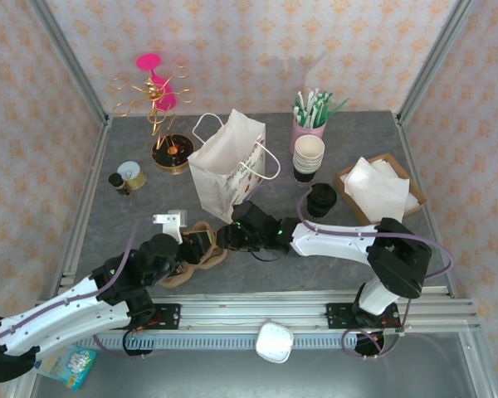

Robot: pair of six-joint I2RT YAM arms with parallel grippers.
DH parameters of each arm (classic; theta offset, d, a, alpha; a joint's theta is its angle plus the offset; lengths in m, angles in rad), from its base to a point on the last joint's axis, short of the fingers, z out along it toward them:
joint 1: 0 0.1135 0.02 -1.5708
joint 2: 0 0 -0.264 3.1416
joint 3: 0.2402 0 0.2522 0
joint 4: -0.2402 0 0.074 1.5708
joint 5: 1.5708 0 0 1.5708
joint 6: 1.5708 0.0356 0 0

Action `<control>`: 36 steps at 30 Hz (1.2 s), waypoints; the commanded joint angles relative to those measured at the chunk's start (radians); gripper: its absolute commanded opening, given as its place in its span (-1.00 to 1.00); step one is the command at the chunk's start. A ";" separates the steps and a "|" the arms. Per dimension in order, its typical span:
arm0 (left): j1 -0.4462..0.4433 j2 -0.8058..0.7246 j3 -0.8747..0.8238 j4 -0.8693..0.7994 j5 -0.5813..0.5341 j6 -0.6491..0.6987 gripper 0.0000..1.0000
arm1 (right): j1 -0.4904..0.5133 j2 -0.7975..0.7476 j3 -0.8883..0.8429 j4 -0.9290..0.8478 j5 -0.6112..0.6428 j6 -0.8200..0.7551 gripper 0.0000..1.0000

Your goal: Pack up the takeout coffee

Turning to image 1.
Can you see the paper wrapped straw bundle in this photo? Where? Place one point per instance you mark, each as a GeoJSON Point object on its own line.
{"type": "Point", "coordinates": [311, 108]}

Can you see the brown cardboard tray box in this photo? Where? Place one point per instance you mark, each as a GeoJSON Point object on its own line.
{"type": "Point", "coordinates": [354, 205]}

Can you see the black paper coffee cup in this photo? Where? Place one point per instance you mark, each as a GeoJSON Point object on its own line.
{"type": "Point", "coordinates": [317, 212]}

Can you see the pink straw holder cup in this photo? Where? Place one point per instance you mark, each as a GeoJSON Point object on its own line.
{"type": "Point", "coordinates": [303, 133]}

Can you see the white plastic puck device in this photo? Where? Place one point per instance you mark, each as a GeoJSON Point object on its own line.
{"type": "Point", "coordinates": [274, 342]}

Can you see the gold tin can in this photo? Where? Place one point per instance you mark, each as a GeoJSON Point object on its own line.
{"type": "Point", "coordinates": [129, 170]}

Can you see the stacked paper cups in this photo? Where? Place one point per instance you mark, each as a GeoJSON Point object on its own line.
{"type": "Point", "coordinates": [309, 149]}

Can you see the blue snack bag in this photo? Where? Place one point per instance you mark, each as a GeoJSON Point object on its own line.
{"type": "Point", "coordinates": [72, 365]}

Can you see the white paper gift bag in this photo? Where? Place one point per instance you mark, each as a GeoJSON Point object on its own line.
{"type": "Point", "coordinates": [228, 145]}

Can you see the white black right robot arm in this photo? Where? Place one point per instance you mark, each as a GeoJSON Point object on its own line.
{"type": "Point", "coordinates": [336, 244]}

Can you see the pink plastic goblet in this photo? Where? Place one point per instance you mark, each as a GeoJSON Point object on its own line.
{"type": "Point", "coordinates": [166, 97]}

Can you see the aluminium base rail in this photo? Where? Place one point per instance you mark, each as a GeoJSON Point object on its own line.
{"type": "Point", "coordinates": [253, 311]}

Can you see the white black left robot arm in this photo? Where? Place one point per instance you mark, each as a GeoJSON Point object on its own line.
{"type": "Point", "coordinates": [66, 315]}

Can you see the small dark bottle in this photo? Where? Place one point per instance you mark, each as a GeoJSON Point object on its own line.
{"type": "Point", "coordinates": [116, 181]}

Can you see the black plastic cup lid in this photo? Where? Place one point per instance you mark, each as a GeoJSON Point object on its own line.
{"type": "Point", "coordinates": [321, 195]}

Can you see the aluminium frame post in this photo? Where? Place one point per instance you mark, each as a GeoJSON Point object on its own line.
{"type": "Point", "coordinates": [70, 62]}
{"type": "Point", "coordinates": [435, 62]}

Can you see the long green straw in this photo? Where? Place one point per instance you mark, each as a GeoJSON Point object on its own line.
{"type": "Point", "coordinates": [340, 107]}

